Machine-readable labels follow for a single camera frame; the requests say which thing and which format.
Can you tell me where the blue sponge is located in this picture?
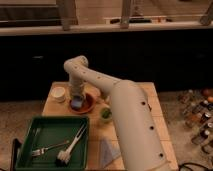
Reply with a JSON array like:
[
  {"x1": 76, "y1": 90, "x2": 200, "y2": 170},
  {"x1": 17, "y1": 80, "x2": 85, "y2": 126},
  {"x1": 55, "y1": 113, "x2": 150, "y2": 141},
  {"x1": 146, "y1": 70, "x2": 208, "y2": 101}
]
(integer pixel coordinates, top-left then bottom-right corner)
[{"x1": 71, "y1": 96, "x2": 84, "y2": 110}]

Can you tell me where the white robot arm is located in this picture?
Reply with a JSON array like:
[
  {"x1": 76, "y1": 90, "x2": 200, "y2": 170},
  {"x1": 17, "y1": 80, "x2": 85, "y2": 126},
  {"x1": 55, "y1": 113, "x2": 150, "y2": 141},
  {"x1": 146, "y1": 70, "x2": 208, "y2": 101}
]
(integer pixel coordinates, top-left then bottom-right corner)
[{"x1": 64, "y1": 56, "x2": 172, "y2": 171}]

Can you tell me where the red bowl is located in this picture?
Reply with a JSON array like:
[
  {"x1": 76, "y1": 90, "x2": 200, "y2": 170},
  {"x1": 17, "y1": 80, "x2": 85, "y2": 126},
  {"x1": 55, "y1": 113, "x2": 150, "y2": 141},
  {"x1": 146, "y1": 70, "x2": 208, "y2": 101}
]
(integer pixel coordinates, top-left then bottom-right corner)
[{"x1": 69, "y1": 93, "x2": 96, "y2": 114}]

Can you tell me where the small white cup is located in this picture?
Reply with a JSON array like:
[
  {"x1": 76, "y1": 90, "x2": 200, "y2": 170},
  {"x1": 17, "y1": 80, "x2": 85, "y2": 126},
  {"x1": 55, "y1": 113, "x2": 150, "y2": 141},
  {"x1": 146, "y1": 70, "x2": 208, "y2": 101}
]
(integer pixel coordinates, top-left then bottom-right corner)
[{"x1": 51, "y1": 87, "x2": 66, "y2": 103}]

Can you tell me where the green leafy toy vegetable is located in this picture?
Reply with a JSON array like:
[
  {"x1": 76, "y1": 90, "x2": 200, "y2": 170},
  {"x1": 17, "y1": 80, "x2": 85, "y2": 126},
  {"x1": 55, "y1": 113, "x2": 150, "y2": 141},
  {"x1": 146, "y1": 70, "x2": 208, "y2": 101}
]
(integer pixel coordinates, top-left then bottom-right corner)
[{"x1": 101, "y1": 108, "x2": 112, "y2": 119}]

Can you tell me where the green plastic tray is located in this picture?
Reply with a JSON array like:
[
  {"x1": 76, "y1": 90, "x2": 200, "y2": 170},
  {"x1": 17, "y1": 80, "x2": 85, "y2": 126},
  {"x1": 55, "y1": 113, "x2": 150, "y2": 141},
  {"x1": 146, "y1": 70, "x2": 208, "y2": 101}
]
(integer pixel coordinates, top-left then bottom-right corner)
[{"x1": 15, "y1": 116, "x2": 89, "y2": 171}]

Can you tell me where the white dish brush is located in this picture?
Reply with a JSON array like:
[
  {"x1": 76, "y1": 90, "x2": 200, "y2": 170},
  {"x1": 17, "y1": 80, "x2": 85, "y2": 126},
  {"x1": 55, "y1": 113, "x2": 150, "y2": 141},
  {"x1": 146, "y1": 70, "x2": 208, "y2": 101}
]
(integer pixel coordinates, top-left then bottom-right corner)
[{"x1": 55, "y1": 125, "x2": 86, "y2": 166}]

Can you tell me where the blue grey cloth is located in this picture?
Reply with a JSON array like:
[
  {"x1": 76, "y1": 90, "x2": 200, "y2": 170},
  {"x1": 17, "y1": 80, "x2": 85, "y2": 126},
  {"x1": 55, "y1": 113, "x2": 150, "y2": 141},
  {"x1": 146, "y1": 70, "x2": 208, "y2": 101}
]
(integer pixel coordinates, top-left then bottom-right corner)
[{"x1": 99, "y1": 138, "x2": 121, "y2": 169}]

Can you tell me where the metal fork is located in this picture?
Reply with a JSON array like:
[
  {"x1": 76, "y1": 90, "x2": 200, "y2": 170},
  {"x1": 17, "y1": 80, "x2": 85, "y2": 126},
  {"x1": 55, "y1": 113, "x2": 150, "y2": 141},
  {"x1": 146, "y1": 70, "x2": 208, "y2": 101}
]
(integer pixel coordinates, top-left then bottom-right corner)
[{"x1": 31, "y1": 140, "x2": 70, "y2": 157}]

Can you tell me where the wooden railing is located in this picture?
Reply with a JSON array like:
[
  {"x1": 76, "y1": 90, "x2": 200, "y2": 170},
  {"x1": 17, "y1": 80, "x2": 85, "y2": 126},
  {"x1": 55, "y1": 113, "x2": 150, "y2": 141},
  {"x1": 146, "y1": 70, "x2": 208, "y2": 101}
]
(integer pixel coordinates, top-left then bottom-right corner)
[{"x1": 0, "y1": 0, "x2": 213, "y2": 35}]

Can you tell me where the spice jar rack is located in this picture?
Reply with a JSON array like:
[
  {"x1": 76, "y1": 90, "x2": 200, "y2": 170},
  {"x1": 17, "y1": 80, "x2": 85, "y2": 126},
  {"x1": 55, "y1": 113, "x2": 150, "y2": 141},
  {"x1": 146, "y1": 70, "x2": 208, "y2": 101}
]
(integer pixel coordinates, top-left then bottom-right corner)
[{"x1": 178, "y1": 90, "x2": 212, "y2": 145}]

